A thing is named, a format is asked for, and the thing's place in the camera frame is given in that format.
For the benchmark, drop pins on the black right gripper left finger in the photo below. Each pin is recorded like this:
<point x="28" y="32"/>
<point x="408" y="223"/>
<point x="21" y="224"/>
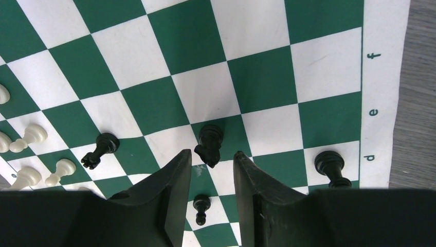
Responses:
<point x="150" y="213"/>

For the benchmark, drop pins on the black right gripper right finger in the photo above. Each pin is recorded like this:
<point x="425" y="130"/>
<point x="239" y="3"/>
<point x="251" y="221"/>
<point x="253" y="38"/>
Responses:
<point x="272" y="214"/>

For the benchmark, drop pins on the black chess knight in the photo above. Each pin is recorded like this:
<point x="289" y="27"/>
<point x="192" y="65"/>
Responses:
<point x="210" y="138"/>

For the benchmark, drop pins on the black chess pawn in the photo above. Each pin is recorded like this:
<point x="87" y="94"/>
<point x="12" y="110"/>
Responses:
<point x="201" y="203"/>

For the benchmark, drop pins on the black chess bishop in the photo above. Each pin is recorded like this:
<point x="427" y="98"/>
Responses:
<point x="330" y="164"/>

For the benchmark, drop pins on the black chess rook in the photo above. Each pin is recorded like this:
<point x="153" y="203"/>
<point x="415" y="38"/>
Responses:
<point x="106" y="143"/>

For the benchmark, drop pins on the green white chess mat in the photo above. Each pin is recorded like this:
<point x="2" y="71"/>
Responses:
<point x="284" y="80"/>

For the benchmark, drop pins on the white chess knight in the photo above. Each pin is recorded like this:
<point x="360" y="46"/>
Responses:
<point x="5" y="142"/>

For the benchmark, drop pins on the white chess rook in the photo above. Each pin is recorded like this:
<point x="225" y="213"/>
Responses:
<point x="4" y="95"/>

